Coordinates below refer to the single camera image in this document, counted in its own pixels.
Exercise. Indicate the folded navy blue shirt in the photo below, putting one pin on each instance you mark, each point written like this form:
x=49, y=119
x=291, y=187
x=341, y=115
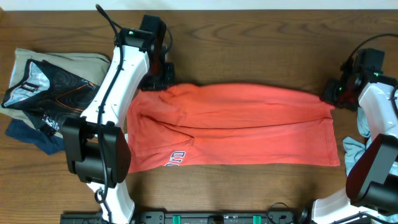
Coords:
x=19, y=130

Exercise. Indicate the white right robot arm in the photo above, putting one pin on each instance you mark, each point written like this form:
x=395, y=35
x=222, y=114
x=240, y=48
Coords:
x=370, y=193

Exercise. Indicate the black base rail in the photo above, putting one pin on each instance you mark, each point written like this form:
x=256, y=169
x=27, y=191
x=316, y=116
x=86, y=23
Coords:
x=276, y=213

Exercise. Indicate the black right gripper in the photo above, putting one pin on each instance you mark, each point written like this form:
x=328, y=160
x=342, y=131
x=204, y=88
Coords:
x=327, y=96

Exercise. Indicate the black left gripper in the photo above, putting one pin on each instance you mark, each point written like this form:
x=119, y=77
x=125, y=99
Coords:
x=170, y=79

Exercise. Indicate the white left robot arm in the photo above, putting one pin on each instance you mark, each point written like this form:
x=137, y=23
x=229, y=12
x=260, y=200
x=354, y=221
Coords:
x=95, y=146

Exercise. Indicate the red t-shirt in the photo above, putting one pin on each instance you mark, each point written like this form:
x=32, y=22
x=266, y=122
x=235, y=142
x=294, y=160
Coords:
x=229, y=124

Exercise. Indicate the folded black patterned shirt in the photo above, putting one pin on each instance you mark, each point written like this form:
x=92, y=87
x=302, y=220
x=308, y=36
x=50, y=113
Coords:
x=48, y=95

